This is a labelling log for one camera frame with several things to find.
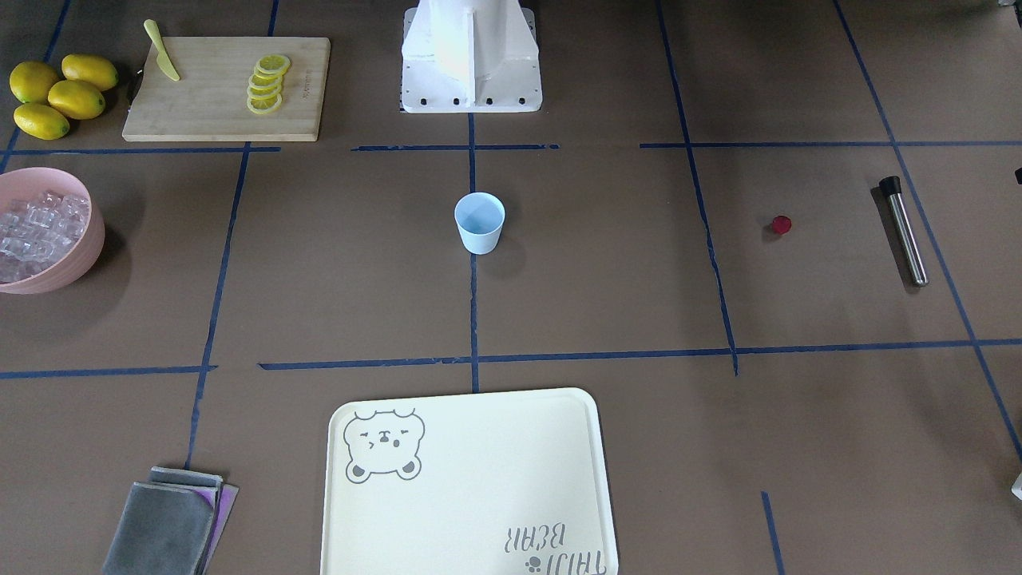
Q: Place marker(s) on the light blue plastic cup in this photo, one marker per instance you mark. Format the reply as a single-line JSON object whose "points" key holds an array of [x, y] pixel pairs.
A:
{"points": [[480, 217]]}

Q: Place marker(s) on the bamboo cutting board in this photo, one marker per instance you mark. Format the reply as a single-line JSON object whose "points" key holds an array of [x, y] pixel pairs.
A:
{"points": [[208, 103]]}

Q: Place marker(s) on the red strawberry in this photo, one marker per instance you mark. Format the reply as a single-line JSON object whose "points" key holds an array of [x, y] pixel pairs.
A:
{"points": [[781, 225]]}

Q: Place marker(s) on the cream bear serving tray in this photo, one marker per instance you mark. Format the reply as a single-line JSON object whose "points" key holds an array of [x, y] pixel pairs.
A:
{"points": [[490, 483]]}

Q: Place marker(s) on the steel muddler black tip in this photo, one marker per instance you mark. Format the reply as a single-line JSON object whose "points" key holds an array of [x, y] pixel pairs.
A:
{"points": [[891, 189]]}

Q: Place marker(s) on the pink bowl of ice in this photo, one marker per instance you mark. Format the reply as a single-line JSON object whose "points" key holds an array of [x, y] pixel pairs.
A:
{"points": [[52, 232]]}

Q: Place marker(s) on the lemon slices stack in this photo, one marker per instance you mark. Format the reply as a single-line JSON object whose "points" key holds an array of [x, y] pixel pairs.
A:
{"points": [[264, 93]]}

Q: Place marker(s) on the folded grey cloth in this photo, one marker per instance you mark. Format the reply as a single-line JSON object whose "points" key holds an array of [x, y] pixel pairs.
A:
{"points": [[171, 523]]}

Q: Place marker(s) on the yellow lemon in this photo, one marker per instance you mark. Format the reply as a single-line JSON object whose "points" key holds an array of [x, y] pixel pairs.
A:
{"points": [[31, 81], [41, 121], [77, 99], [96, 70]]}

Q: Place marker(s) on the yellow plastic knife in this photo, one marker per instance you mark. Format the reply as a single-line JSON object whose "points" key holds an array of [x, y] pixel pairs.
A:
{"points": [[163, 61]]}

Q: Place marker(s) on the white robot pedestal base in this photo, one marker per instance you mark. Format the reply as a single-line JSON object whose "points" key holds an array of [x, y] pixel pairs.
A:
{"points": [[470, 57]]}

